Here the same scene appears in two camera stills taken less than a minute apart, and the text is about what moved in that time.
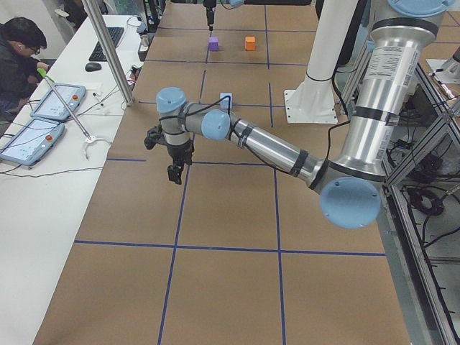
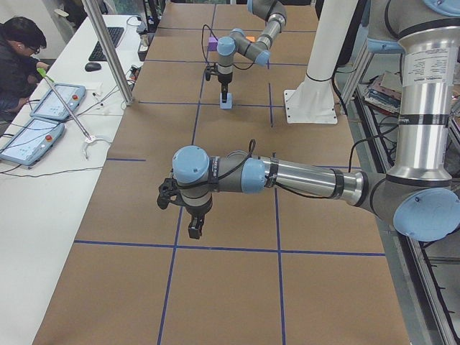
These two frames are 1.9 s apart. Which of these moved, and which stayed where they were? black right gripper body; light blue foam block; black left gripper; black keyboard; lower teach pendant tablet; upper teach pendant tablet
Moved: black left gripper; black right gripper body
Stayed: black keyboard; lower teach pendant tablet; upper teach pendant tablet; light blue foam block
